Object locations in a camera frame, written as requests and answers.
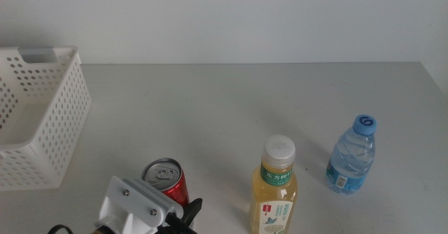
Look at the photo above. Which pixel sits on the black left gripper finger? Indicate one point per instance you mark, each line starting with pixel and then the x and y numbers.
pixel 194 211

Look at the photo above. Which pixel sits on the red soda can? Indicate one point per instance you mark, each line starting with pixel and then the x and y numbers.
pixel 175 186

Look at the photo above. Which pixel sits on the yellow tea bottle white cap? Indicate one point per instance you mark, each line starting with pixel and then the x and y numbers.
pixel 274 192

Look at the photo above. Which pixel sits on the clear water bottle blue cap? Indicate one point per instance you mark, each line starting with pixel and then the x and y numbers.
pixel 351 160

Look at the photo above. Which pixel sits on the white perforated plastic basket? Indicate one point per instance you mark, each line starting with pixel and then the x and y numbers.
pixel 52 97

